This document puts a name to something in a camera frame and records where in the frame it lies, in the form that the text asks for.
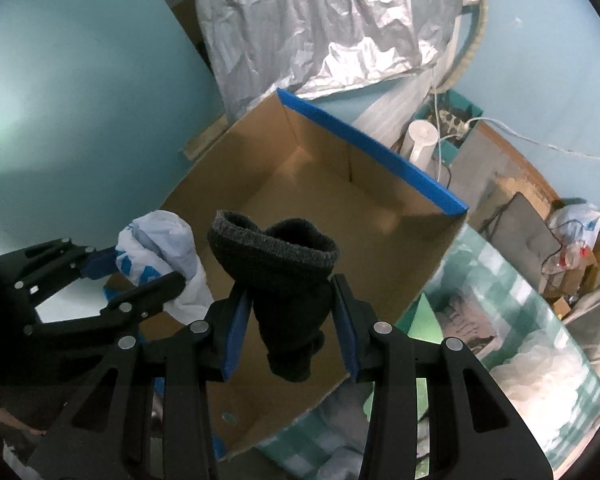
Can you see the white plastic bag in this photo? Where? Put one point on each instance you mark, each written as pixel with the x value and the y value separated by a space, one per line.
pixel 577 225

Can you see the dark grey sock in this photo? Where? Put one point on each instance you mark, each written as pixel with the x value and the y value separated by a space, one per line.
pixel 285 300

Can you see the green checked blanket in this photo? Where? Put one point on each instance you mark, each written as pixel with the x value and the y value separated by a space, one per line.
pixel 485 285

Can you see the teal storage box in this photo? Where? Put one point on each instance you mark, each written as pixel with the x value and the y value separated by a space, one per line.
pixel 472 109

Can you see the cardboard box with blue edges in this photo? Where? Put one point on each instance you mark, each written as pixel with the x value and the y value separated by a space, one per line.
pixel 330 220

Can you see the white and blue cloth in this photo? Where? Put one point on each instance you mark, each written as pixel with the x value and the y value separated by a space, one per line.
pixel 152 237

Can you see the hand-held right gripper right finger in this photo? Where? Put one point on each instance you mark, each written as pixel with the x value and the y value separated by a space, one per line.
pixel 349 332

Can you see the silver foil cover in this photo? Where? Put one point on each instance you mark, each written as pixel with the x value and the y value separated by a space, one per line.
pixel 305 20

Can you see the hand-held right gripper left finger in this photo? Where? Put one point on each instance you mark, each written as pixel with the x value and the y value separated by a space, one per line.
pixel 234 332

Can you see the grey cushion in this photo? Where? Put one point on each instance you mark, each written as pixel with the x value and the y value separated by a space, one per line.
pixel 525 240

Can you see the wooden bed frame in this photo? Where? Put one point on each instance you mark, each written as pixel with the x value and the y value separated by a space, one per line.
pixel 510 155

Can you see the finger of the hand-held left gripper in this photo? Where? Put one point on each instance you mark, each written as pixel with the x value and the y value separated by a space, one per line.
pixel 99 262
pixel 147 294

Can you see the white cylindrical appliance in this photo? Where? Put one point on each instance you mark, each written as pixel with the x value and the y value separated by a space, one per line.
pixel 420 142

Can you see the small cardboard box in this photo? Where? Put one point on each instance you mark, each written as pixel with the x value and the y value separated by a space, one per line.
pixel 580 272

